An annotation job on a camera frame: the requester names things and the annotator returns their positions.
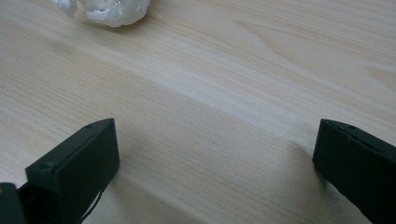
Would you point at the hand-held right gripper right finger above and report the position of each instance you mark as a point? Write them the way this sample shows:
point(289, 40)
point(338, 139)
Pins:
point(358, 165)

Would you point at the white paper ball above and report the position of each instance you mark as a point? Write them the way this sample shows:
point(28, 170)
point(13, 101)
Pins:
point(65, 5)
point(115, 11)

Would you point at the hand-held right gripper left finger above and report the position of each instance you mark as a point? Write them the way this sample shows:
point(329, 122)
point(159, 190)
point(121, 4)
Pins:
point(77, 165)

